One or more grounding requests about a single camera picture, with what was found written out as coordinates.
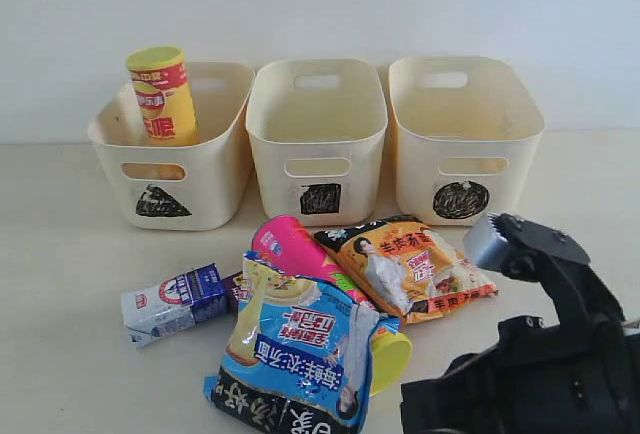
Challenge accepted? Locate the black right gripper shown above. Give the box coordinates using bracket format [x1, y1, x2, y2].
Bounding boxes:
[400, 212, 639, 433]

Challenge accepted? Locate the orange instant noodle bag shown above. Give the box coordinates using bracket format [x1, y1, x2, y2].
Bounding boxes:
[314, 215, 498, 324]

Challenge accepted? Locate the blue instant noodle bag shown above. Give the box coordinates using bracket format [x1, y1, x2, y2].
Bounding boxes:
[204, 251, 399, 433]

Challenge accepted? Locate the yellow Lay's chips can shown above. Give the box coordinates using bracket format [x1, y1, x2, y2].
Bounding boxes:
[126, 46, 199, 147]

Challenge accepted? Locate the cream bin circle mark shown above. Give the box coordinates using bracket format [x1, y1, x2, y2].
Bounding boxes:
[387, 55, 547, 228]

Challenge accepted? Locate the cream bin square mark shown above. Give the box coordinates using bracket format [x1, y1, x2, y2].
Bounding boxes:
[244, 57, 389, 228]

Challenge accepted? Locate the pink Lay's chips can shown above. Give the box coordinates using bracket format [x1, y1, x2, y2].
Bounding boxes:
[251, 215, 412, 396]

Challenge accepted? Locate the purple juice carton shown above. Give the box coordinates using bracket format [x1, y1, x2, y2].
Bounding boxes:
[221, 271, 246, 314]

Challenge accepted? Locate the cream bin triangle mark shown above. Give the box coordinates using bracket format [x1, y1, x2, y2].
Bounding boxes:
[86, 60, 257, 232]

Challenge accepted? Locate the blue white milk carton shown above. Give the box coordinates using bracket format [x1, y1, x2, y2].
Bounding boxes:
[120, 263, 228, 348]

